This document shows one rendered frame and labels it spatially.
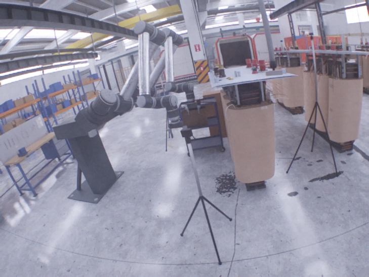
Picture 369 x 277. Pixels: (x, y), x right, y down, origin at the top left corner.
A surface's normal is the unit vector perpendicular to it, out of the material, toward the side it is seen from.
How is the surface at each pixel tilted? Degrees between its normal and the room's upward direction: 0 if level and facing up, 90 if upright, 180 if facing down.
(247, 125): 90
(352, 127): 90
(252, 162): 90
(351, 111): 90
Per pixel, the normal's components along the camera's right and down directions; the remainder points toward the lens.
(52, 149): -0.10, 0.41
